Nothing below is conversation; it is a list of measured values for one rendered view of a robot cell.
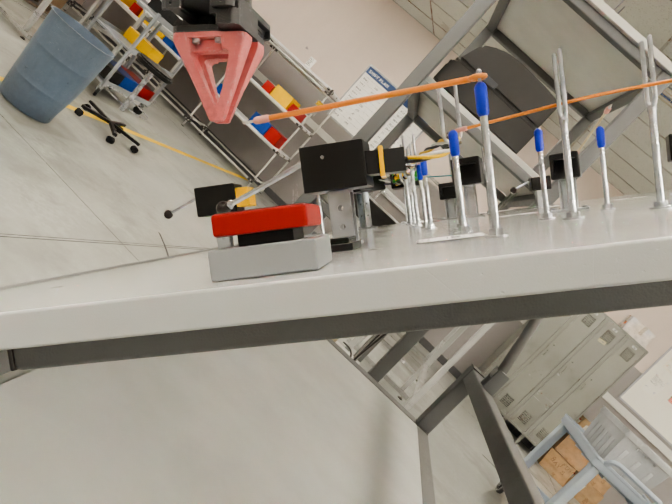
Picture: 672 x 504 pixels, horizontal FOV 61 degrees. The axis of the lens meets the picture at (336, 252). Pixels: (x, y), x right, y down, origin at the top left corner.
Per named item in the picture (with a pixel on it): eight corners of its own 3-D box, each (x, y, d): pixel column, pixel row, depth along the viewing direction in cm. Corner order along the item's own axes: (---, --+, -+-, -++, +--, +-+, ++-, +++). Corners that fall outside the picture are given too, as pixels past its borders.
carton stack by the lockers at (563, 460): (536, 462, 728) (584, 417, 717) (533, 453, 760) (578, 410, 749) (589, 513, 713) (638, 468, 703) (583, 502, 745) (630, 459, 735)
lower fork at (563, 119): (588, 217, 47) (571, 45, 47) (566, 220, 47) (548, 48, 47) (580, 217, 49) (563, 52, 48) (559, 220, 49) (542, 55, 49)
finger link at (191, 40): (269, 128, 56) (271, 30, 55) (243, 117, 49) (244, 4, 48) (205, 129, 57) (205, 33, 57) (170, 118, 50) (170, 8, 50)
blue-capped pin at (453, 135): (455, 233, 49) (443, 132, 48) (473, 231, 48) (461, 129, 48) (455, 234, 47) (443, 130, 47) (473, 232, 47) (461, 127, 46)
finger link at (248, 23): (264, 126, 54) (265, 26, 54) (236, 114, 47) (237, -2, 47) (198, 127, 56) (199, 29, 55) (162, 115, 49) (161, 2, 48)
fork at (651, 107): (678, 206, 47) (661, 32, 46) (654, 209, 47) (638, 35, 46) (667, 206, 49) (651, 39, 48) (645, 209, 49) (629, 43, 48)
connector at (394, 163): (355, 178, 52) (353, 156, 52) (408, 172, 51) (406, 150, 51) (352, 176, 49) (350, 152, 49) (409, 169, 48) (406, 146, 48)
